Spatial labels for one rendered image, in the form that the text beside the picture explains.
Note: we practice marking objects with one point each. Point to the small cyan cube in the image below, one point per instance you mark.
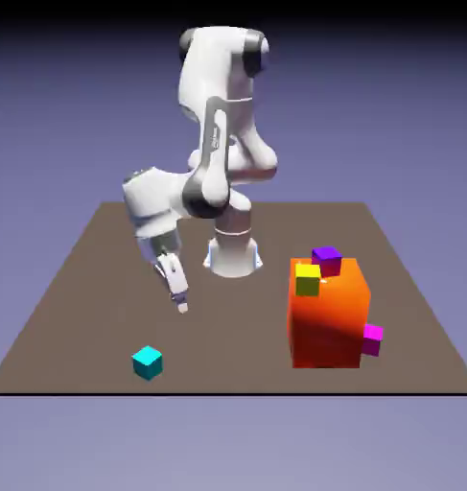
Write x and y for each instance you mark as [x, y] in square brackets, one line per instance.
[147, 362]

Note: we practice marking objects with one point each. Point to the small purple cube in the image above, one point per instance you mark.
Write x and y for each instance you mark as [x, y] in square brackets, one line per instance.
[327, 261]

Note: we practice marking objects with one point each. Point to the large orange box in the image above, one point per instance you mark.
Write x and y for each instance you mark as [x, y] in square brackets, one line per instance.
[329, 318]

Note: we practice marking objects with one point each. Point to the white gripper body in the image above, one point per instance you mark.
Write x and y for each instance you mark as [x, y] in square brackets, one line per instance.
[173, 274]

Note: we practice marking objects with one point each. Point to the small magenta cube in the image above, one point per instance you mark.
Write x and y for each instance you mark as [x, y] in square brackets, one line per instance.
[372, 339]

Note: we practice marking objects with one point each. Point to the small yellow cube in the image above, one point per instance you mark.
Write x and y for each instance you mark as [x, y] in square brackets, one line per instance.
[308, 280]

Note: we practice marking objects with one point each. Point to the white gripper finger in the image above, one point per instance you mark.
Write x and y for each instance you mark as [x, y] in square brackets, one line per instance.
[181, 303]

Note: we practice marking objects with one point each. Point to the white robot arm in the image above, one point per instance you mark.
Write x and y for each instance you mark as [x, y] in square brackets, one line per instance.
[217, 96]

